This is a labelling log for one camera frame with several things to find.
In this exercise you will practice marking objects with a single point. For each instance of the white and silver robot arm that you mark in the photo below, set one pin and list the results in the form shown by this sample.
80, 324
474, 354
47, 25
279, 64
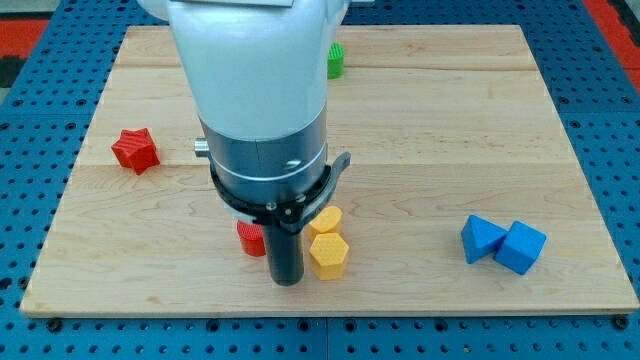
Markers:
257, 70

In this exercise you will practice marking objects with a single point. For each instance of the light wooden board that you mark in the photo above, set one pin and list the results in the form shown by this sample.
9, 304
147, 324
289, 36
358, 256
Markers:
441, 121

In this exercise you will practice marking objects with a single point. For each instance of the red star block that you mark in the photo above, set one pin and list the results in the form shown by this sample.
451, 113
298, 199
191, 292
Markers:
135, 149

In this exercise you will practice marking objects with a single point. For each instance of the yellow cylinder block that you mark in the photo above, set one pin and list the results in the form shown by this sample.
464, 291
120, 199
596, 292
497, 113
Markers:
329, 220

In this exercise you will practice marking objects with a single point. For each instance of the yellow hexagon block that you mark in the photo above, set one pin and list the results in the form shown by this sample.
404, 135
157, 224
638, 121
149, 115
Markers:
329, 254

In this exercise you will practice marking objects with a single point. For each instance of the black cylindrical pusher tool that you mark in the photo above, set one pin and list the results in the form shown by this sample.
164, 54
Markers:
284, 255

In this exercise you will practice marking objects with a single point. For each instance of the red cylinder block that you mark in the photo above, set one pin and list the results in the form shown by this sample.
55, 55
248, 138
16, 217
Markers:
251, 239

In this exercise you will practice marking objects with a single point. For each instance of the green cylinder block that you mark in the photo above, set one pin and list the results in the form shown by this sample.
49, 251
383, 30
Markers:
335, 62

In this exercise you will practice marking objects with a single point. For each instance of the blue triangle block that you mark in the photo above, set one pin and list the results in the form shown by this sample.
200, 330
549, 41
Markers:
481, 237

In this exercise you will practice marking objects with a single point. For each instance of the blue cube block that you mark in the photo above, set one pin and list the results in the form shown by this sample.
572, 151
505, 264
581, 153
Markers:
521, 248

